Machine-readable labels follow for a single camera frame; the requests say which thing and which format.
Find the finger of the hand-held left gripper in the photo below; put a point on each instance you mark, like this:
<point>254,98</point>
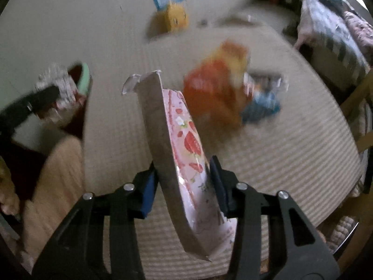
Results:
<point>40,99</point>

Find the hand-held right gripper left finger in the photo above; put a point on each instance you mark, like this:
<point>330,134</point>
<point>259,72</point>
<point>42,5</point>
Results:
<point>148,192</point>

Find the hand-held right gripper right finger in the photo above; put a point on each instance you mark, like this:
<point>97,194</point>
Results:
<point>217,186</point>

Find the pink strawberry print box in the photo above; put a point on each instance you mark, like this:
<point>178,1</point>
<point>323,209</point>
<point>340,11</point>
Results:
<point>186,151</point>

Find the red bin with green rim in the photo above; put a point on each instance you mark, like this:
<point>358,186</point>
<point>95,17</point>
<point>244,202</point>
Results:
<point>84,75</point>

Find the blue silver wrapper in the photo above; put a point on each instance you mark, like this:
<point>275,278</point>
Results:
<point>259,108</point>

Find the person's left hand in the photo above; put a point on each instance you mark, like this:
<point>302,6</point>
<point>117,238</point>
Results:
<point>8,204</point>

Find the orange yellow snack packet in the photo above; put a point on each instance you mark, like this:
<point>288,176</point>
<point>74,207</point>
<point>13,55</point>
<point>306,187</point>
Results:
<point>209,93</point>

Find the yellow duck potty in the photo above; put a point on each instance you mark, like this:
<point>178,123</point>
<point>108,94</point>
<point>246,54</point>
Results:
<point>174,19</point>

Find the pink quilt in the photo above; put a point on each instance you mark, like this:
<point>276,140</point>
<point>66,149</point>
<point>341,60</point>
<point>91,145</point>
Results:
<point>306,20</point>

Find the pink floral blanket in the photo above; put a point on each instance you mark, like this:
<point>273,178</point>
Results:
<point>360,29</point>

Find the wooden chair frame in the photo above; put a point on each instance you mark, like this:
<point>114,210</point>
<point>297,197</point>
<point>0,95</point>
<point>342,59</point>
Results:
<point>357,99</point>

